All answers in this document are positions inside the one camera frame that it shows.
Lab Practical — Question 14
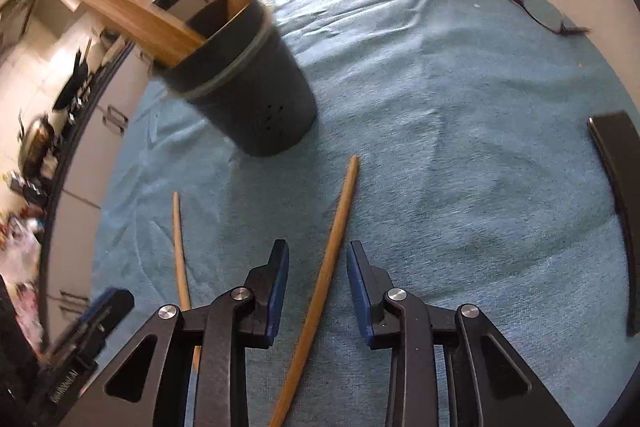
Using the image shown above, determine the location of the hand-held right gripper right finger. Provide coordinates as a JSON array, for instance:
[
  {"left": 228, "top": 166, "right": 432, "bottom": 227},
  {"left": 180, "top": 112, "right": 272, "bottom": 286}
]
[{"left": 345, "top": 240, "right": 576, "bottom": 427}]

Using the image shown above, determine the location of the range hood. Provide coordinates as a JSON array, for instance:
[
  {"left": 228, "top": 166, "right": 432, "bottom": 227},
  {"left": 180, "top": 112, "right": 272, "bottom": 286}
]
[{"left": 0, "top": 0, "right": 46, "bottom": 48}]

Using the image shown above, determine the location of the dark grey utensil holder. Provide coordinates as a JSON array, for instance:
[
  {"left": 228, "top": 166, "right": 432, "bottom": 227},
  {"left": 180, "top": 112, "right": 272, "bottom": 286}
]
[{"left": 160, "top": 0, "right": 319, "bottom": 158}]

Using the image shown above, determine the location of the black smartphone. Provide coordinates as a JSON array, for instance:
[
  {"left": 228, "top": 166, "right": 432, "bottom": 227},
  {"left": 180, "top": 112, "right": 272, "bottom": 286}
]
[{"left": 587, "top": 111, "right": 640, "bottom": 337}]

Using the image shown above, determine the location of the dark metal kettle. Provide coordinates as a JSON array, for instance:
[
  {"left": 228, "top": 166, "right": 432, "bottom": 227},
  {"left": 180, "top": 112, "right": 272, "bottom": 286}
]
[{"left": 17, "top": 112, "right": 56, "bottom": 178}]

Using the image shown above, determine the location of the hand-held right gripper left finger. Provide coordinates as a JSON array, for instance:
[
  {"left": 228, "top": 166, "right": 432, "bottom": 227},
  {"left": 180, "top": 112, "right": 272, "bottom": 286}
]
[{"left": 60, "top": 239, "right": 291, "bottom": 427}]

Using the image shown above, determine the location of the blue towel tablecloth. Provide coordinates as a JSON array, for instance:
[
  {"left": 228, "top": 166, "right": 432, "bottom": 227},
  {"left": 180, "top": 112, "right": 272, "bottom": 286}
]
[{"left": 92, "top": 0, "right": 640, "bottom": 427}]

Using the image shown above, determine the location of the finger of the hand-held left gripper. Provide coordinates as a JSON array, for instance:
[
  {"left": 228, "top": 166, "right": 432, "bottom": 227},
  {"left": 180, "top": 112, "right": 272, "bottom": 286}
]
[{"left": 74, "top": 288, "right": 136, "bottom": 342}]

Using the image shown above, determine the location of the black wok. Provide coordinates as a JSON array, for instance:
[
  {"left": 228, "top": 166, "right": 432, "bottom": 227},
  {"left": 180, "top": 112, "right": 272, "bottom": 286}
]
[{"left": 52, "top": 49, "right": 91, "bottom": 110}]

